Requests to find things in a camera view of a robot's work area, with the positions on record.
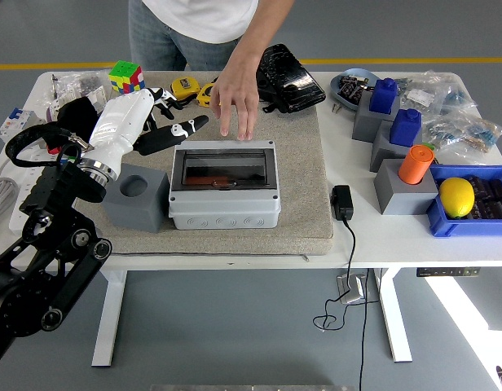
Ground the black table control panel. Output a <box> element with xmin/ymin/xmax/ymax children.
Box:
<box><xmin>416</xmin><ymin>267</ymin><xmax>480</xmax><ymax>279</ymax></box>

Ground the black cloth glove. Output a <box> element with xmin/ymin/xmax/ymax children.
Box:
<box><xmin>55</xmin><ymin>96</ymin><xmax>102</xmax><ymax>138</ymax></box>

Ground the clear bag with white labels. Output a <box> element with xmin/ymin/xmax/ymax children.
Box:
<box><xmin>399</xmin><ymin>76</ymin><xmax>443</xmax><ymax>113</ymax></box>

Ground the grey block holder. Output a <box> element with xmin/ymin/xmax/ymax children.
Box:
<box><xmin>351</xmin><ymin>90</ymin><xmax>401</xmax><ymax>143</ymax></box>
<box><xmin>368</xmin><ymin>120</ymin><xmax>423</xmax><ymax>173</ymax></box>
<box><xmin>372</xmin><ymin>158</ymin><xmax>439</xmax><ymax>216</ymax></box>
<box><xmin>102</xmin><ymin>163</ymin><xmax>171</xmax><ymax>234</ymax></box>

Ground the clear bag with small parts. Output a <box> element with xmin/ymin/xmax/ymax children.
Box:
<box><xmin>51</xmin><ymin>71</ymin><xmax>113</xmax><ymax>117</ymax></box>

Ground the blue-grey dish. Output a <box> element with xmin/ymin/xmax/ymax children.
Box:
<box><xmin>330</xmin><ymin>68</ymin><xmax>382</xmax><ymax>112</ymax></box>

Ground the black power adapter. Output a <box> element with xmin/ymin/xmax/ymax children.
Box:
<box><xmin>330</xmin><ymin>185</ymin><xmax>354</xmax><ymax>222</ymax></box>

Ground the grey-brown mat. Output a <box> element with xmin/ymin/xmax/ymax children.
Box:
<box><xmin>66</xmin><ymin>71</ymin><xmax>334</xmax><ymax>257</ymax></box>

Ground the blue plastic bin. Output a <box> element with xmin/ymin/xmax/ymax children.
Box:
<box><xmin>425</xmin><ymin>164</ymin><xmax>502</xmax><ymax>239</ymax></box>

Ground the orange cylinder battery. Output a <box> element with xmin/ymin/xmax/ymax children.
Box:
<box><xmin>184</xmin><ymin>174</ymin><xmax>238</xmax><ymax>187</ymax></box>
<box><xmin>398</xmin><ymin>144</ymin><xmax>435</xmax><ymax>185</ymax></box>

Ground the yellow tape measure with strap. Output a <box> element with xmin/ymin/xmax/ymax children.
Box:
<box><xmin>163</xmin><ymin>77</ymin><xmax>202</xmax><ymax>109</ymax></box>

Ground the person's left hand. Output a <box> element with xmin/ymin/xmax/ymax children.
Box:
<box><xmin>209</xmin><ymin>67</ymin><xmax>262</xmax><ymax>143</ymax></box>

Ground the clear bag with mixed parts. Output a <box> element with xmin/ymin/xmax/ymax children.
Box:
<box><xmin>421</xmin><ymin>112</ymin><xmax>502</xmax><ymax>156</ymax></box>

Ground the person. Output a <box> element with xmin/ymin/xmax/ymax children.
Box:
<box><xmin>128</xmin><ymin>0</ymin><xmax>297</xmax><ymax>72</ymax></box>

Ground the black adapter cord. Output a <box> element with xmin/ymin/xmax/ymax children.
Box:
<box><xmin>313</xmin><ymin>217</ymin><xmax>357</xmax><ymax>332</ymax></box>

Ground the blue block battery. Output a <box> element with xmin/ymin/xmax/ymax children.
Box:
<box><xmin>368</xmin><ymin>77</ymin><xmax>400</xmax><ymax>114</ymax></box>
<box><xmin>389</xmin><ymin>108</ymin><xmax>423</xmax><ymax>147</ymax></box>

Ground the white power strip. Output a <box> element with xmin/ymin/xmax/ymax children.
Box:
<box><xmin>8</xmin><ymin>160</ymin><xmax>46</xmax><ymax>236</ymax></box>

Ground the black hanging cable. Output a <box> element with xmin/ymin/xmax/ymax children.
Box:
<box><xmin>359</xmin><ymin>268</ymin><xmax>382</xmax><ymax>391</ymax></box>

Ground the yellow lemon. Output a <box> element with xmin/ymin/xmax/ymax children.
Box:
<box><xmin>438</xmin><ymin>177</ymin><xmax>476</xmax><ymax>219</ymax></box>

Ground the clear bag with blue parts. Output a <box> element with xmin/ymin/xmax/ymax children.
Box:
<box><xmin>434</xmin><ymin>71</ymin><xmax>480</xmax><ymax>123</ymax></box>

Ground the glossy black pouch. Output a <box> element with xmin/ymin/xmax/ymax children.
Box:
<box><xmin>254</xmin><ymin>43</ymin><xmax>328</xmax><ymax>115</ymax></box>

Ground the grey electrical box with lid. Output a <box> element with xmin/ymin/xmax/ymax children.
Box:
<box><xmin>168</xmin><ymin>139</ymin><xmax>283</xmax><ymax>231</ymax></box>

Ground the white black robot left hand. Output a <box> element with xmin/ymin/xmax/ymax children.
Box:
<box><xmin>86</xmin><ymin>86</ymin><xmax>210</xmax><ymax>180</ymax></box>

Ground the grey-white power cable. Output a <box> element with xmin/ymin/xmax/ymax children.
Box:
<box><xmin>0</xmin><ymin>158</ymin><xmax>24</xmax><ymax>229</ymax></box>

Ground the white circuit breaker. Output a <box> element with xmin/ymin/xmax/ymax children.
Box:
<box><xmin>0</xmin><ymin>108</ymin><xmax>45</xmax><ymax>143</ymax></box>

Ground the white plastic connector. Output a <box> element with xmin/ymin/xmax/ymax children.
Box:
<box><xmin>87</xmin><ymin>87</ymin><xmax>109</xmax><ymax>113</ymax></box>

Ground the large colourful puzzle cube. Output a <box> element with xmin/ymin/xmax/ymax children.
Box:
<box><xmin>108</xmin><ymin>59</ymin><xmax>146</xmax><ymax>95</ymax></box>

